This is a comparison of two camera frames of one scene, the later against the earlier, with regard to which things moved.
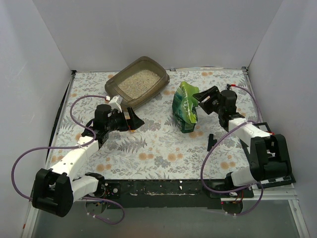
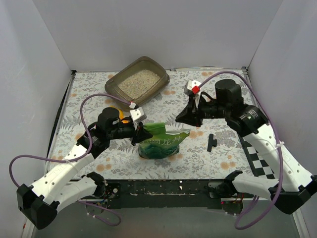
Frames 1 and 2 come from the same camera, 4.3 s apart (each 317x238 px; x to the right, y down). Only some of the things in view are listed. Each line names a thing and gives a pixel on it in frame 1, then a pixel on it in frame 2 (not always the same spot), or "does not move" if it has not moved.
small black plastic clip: x=211 y=142 does not move
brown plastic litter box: x=137 y=82 does not move
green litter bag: x=184 y=106 to x=164 y=144
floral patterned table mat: x=156 y=149 does not move
